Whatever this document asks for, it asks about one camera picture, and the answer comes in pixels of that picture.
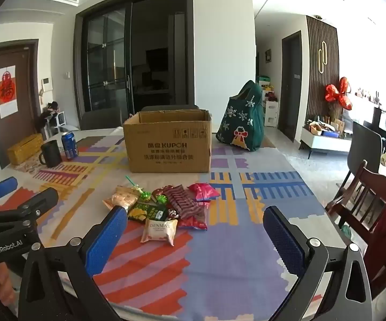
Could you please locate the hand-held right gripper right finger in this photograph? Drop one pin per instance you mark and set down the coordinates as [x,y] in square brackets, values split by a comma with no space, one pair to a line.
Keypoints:
[281,240]

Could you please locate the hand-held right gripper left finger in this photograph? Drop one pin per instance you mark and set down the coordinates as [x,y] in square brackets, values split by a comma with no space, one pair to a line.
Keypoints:
[107,240]

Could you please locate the small light green candy packet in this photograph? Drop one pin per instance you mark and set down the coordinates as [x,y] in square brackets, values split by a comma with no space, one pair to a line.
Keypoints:
[162,199]
[145,196]

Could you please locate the red heart print snack packet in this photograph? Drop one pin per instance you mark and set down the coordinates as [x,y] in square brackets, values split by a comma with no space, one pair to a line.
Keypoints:
[194,222]

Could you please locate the brown cardboard box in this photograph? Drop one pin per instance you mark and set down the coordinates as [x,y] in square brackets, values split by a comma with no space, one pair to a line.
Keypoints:
[169,140]

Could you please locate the person's left hand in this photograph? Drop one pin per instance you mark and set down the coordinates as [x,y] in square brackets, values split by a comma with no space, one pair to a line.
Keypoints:
[4,282]

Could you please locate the yellow woven box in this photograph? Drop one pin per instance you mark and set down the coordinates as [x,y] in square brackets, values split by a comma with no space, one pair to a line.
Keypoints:
[24,148]

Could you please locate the orange bread packet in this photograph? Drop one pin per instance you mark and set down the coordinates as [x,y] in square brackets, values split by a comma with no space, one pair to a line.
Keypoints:
[122,199]

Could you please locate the black mug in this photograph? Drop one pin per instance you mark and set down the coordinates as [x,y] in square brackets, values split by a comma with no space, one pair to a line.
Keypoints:
[50,153]

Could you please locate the dark green snack packet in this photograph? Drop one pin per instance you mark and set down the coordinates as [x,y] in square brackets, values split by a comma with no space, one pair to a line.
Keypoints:
[148,211]

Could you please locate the beige cake packet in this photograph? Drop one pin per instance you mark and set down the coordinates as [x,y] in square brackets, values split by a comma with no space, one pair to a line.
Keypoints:
[159,232]

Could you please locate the green striped stick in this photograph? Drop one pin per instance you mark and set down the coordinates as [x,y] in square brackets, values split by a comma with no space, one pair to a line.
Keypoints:
[131,182]

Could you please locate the blue soda can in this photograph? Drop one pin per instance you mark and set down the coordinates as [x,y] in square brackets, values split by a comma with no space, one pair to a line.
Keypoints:
[70,145]

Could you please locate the white stool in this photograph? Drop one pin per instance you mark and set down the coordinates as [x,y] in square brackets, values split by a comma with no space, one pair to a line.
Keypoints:
[57,123]

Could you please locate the red striped snack packet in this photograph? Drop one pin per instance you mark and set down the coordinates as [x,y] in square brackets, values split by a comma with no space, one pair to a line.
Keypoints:
[183,202]

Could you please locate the dark wooden chair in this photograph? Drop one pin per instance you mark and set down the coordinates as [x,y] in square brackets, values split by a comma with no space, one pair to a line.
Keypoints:
[357,200]

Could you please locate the pink snack packet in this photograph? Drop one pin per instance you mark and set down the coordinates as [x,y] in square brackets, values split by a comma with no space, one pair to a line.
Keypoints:
[203,192]

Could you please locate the black bag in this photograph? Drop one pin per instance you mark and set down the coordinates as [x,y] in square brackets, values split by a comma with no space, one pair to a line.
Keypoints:
[53,107]

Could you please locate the red and white door poster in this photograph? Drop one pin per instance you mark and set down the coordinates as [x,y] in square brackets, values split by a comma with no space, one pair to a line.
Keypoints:
[8,92]

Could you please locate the white low cabinet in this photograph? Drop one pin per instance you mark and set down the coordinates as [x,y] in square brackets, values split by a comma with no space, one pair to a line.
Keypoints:
[327,142]

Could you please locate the brown entrance door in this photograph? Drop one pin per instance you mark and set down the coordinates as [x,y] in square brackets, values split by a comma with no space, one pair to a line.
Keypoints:
[24,73]

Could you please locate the grey dining chair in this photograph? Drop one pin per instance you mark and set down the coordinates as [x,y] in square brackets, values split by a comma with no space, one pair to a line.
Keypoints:
[363,147]

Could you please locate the green snowflake tote bag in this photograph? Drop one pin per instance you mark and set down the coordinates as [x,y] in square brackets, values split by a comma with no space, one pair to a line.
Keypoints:
[243,120]

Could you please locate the white storage shelf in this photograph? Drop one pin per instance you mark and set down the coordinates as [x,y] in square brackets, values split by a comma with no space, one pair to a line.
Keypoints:
[270,113]

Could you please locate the dark hallway door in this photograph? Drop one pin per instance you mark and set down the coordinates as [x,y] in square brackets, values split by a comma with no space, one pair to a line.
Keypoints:
[290,87]

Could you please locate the red foil balloons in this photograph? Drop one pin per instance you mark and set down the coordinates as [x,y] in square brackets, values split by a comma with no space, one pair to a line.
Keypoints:
[338,93]

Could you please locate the dark glass sliding door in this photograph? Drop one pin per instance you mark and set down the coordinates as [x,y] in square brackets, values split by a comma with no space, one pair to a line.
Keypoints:
[106,57]

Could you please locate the white wall intercom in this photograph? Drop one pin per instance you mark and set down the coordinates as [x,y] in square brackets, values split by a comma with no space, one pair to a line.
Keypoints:
[47,84]

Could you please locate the small framed wall picture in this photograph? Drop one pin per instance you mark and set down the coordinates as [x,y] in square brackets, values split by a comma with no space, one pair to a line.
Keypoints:
[268,56]

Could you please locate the gold wall ornament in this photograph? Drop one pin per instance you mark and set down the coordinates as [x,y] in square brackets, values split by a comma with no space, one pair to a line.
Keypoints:
[322,57]

